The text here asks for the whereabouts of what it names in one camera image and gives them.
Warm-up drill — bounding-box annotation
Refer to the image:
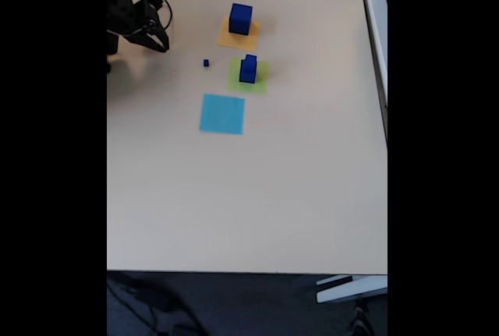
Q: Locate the light blue paper square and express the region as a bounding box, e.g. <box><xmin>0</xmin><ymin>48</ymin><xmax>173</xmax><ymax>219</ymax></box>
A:
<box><xmin>199</xmin><ymin>93</ymin><xmax>246</xmax><ymax>136</ymax></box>

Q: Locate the medium blue cube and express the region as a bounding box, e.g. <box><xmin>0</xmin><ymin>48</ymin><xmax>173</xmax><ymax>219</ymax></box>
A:
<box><xmin>239</xmin><ymin>59</ymin><xmax>257</xmax><ymax>84</ymax></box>

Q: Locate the white neighbouring table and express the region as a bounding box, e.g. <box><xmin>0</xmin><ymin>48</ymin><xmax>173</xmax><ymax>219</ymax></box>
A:
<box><xmin>357</xmin><ymin>0</ymin><xmax>388</xmax><ymax>143</ymax></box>

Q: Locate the large blue cube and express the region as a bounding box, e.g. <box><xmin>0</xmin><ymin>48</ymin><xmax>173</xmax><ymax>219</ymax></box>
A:
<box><xmin>228</xmin><ymin>2</ymin><xmax>253</xmax><ymax>36</ymax></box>

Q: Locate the green paper square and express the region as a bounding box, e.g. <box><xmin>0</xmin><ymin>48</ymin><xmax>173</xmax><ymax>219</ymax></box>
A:
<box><xmin>226</xmin><ymin>57</ymin><xmax>271</xmax><ymax>96</ymax></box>

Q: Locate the white table leg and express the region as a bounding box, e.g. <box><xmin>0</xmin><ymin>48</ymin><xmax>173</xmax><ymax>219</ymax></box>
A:
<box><xmin>315</xmin><ymin>274</ymin><xmax>388</xmax><ymax>304</ymax></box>

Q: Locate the orange paper square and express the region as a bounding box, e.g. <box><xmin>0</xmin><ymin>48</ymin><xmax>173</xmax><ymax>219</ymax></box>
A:
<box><xmin>216</xmin><ymin>15</ymin><xmax>260</xmax><ymax>51</ymax></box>

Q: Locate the black floor cable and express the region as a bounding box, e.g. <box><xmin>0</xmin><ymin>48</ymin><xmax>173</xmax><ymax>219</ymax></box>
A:
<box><xmin>107</xmin><ymin>273</ymin><xmax>206</xmax><ymax>336</ymax></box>

